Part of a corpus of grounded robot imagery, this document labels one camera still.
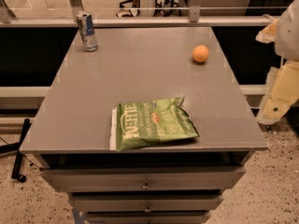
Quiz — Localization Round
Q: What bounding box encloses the black stand leg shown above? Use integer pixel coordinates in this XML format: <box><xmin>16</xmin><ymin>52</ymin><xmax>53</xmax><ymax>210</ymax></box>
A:
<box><xmin>0</xmin><ymin>119</ymin><xmax>31</xmax><ymax>183</ymax></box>

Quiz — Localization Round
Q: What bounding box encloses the grey drawer cabinet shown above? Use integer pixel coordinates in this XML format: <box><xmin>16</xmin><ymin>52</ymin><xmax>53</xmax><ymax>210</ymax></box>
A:
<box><xmin>21</xmin><ymin>27</ymin><xmax>266</xmax><ymax>224</ymax></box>

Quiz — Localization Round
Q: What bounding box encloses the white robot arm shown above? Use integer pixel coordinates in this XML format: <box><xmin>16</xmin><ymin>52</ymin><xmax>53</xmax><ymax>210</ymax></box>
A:
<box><xmin>256</xmin><ymin>0</ymin><xmax>299</xmax><ymax>125</ymax></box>

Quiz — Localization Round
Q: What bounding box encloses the orange fruit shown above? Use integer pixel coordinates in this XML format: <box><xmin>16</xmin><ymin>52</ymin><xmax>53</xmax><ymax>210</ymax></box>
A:
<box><xmin>192</xmin><ymin>45</ymin><xmax>209</xmax><ymax>63</ymax></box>

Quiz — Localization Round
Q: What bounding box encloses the redbull can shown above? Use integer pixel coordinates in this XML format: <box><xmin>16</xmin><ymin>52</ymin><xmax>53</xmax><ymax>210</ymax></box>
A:
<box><xmin>76</xmin><ymin>11</ymin><xmax>98</xmax><ymax>52</ymax></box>

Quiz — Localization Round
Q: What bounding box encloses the black office chair base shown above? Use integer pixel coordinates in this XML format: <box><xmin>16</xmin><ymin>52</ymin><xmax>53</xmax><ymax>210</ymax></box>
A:
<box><xmin>116</xmin><ymin>0</ymin><xmax>182</xmax><ymax>18</ymax></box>

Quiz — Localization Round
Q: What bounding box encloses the green kettle chips bag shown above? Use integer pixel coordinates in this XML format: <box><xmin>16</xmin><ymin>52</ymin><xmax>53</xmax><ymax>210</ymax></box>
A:
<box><xmin>110</xmin><ymin>97</ymin><xmax>199</xmax><ymax>152</ymax></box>

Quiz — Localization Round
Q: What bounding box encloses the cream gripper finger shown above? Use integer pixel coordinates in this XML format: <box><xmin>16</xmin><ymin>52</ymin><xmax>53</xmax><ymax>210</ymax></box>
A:
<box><xmin>256</xmin><ymin>61</ymin><xmax>299</xmax><ymax>125</ymax></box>
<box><xmin>255</xmin><ymin>14</ymin><xmax>278</xmax><ymax>44</ymax></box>

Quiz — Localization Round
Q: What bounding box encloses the metal rail bracket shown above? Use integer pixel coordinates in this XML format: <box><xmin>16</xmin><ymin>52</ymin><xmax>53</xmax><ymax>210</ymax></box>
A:
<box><xmin>189</xmin><ymin>6</ymin><xmax>201</xmax><ymax>22</ymax></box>

